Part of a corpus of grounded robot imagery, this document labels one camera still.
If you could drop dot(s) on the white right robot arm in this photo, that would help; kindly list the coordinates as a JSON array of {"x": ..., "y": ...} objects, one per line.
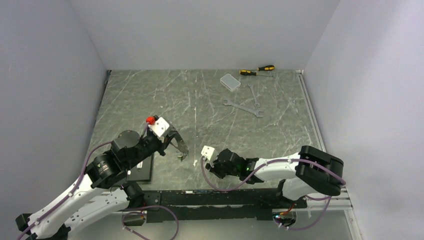
[{"x": 308, "y": 171}]

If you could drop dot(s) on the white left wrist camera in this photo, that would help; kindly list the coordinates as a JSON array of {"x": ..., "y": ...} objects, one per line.
[{"x": 158, "y": 125}]

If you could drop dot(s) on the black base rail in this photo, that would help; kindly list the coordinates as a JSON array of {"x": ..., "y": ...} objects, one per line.
[{"x": 255, "y": 203}]

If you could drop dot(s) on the yellow black screwdriver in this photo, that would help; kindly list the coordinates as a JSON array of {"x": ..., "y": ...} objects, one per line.
[
  {"x": 266, "y": 68},
  {"x": 245, "y": 72}
]

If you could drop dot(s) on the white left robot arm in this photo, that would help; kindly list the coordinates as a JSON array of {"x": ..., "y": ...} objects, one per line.
[{"x": 71, "y": 211}]

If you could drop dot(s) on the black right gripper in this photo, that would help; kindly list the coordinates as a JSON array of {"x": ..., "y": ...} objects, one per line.
[{"x": 214, "y": 169}]

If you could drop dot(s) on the black flat box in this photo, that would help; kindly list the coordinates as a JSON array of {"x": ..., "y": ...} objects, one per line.
[{"x": 142, "y": 172}]

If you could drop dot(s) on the clear plastic box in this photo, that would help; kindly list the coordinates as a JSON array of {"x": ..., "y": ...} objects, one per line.
[{"x": 230, "y": 82}]

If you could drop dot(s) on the yellow black screwdriver lower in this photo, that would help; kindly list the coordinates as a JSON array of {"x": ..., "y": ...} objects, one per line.
[{"x": 245, "y": 72}]

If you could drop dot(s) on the small silver wrench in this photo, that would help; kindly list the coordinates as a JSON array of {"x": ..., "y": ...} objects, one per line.
[{"x": 256, "y": 102}]

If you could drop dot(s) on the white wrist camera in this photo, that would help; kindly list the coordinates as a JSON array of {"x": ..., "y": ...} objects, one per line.
[
  {"x": 158, "y": 125},
  {"x": 209, "y": 153}
]

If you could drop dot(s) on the large silver wrench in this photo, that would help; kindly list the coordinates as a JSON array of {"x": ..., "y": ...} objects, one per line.
[{"x": 258, "y": 113}]

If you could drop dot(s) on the yellow black screwdriver upper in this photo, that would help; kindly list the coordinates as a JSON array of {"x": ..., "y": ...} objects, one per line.
[{"x": 266, "y": 68}]

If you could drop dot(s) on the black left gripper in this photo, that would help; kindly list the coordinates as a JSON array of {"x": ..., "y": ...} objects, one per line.
[{"x": 163, "y": 145}]

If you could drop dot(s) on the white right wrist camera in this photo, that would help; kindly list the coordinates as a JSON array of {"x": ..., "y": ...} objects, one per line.
[{"x": 209, "y": 153}]

